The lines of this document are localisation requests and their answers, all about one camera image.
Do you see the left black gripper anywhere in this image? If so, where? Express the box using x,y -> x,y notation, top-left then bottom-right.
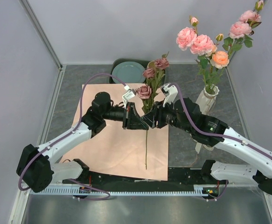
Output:
102,102 -> 148,130

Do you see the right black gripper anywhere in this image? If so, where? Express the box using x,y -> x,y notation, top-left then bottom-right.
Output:
140,97 -> 193,133

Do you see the mauve rose stem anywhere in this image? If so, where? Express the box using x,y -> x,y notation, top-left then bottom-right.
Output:
135,51 -> 170,170

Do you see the pink wrapping paper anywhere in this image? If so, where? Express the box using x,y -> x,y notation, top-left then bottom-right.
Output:
60,84 -> 168,181

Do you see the beige ribbon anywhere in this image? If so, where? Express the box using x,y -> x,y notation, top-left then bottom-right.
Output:
195,142 -> 208,154

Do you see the pink rose stem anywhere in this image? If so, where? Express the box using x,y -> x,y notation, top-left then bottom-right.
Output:
176,16 -> 217,94
210,0 -> 265,93

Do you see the peach rose stem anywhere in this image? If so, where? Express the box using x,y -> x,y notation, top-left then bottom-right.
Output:
205,34 -> 230,95

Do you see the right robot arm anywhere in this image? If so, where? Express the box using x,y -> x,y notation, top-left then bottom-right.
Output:
142,98 -> 272,195

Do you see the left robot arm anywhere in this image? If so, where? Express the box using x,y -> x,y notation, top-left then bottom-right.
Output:
16,90 -> 149,193

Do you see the white ribbed vase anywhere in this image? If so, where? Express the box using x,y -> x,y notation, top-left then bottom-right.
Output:
195,85 -> 219,115

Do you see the teal plate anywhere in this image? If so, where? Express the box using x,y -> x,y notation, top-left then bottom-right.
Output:
112,62 -> 146,84

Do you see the dark green tray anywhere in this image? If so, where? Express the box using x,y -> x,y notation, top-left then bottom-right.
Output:
109,58 -> 166,84

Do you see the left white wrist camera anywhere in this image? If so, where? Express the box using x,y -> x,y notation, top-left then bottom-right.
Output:
122,85 -> 136,108

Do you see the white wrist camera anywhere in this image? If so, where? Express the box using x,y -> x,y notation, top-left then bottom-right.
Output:
122,85 -> 136,108
160,83 -> 178,107

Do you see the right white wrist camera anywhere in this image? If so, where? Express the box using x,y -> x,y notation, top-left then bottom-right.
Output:
160,83 -> 178,107

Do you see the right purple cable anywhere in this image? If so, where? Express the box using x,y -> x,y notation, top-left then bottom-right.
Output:
170,83 -> 272,203

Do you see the purple cable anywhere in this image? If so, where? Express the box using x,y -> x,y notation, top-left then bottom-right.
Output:
18,72 -> 127,201
170,83 -> 272,203

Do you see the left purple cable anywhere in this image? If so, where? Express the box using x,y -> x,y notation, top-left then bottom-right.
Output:
18,72 -> 127,201

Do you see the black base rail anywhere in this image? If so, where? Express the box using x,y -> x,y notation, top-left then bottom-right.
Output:
76,168 -> 226,192

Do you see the slotted cable duct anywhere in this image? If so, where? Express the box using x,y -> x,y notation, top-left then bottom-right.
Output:
30,185 -> 208,196

